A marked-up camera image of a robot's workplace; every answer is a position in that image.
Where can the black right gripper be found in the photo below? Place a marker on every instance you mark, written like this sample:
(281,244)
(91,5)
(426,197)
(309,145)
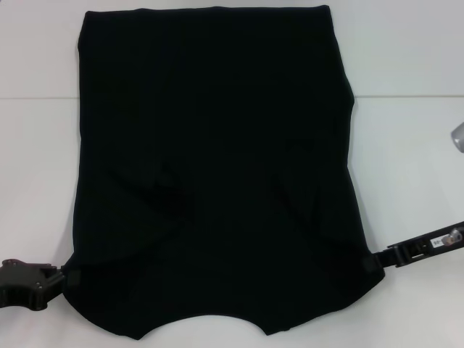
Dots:
(417,252)

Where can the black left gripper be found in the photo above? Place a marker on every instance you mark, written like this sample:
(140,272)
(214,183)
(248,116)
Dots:
(20,281)

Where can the black t-shirt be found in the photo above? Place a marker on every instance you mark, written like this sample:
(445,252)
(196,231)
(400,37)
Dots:
(217,145)

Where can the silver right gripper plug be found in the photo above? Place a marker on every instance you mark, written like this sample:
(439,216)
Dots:
(454,236)

